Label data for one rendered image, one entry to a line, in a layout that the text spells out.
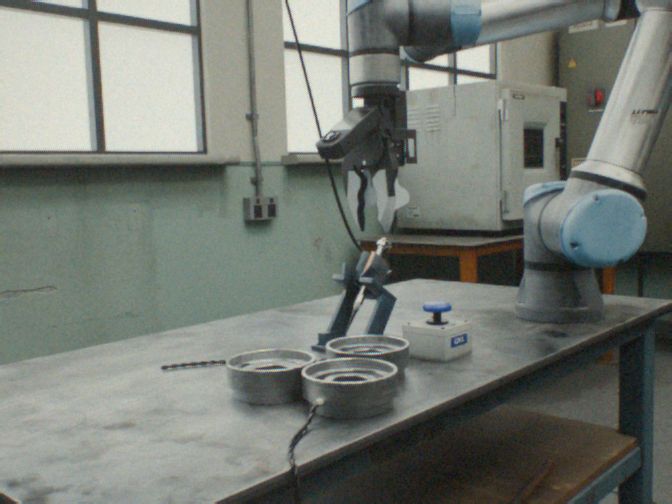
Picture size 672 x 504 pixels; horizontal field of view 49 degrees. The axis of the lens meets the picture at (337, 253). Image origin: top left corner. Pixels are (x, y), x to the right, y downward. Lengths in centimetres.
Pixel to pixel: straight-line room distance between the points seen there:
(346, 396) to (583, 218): 50
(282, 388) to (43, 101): 186
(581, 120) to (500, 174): 177
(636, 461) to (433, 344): 62
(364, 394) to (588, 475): 63
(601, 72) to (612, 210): 368
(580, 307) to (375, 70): 52
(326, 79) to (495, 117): 79
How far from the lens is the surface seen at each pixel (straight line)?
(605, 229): 113
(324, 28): 342
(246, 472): 67
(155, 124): 276
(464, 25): 112
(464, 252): 293
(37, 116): 254
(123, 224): 257
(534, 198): 128
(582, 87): 483
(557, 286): 127
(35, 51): 257
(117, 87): 269
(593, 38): 484
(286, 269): 305
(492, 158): 311
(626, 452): 147
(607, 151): 117
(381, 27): 109
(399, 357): 90
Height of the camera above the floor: 105
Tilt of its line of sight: 6 degrees down
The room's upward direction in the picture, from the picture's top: 2 degrees counter-clockwise
